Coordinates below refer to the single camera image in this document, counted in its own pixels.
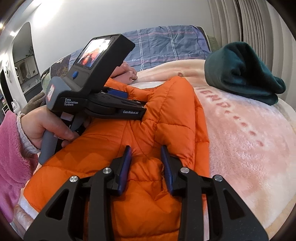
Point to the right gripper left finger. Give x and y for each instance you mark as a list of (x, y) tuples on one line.
[(81, 208)]

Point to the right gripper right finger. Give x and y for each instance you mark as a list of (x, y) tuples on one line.
[(229, 216)]

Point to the orange puffer jacket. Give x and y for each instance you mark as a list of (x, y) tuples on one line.
[(174, 118)]

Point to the pink fleece sleeve forearm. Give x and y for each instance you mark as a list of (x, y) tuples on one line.
[(18, 162)]

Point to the person's left hand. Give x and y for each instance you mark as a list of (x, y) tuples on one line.
[(36, 122)]

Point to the dark floral pillow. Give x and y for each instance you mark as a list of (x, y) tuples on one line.
[(61, 67)]

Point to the grey-brown fleece garment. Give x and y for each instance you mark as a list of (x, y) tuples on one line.
[(36, 102)]

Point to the pink quilted garment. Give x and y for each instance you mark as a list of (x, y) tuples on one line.
[(124, 73)]

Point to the dark dresser with mirror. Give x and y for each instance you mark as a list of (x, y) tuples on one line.
[(20, 76)]

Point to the cream pink fleece blanket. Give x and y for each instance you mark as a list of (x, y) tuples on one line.
[(251, 144)]

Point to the blue plaid pillow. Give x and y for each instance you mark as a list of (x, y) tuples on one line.
[(162, 44)]

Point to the dark green folded garment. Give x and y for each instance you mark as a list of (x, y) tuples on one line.
[(236, 68)]

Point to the light green pillow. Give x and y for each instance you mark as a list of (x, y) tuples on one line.
[(213, 44)]

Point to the grey pleated curtain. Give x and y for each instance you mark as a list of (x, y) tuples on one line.
[(261, 26)]

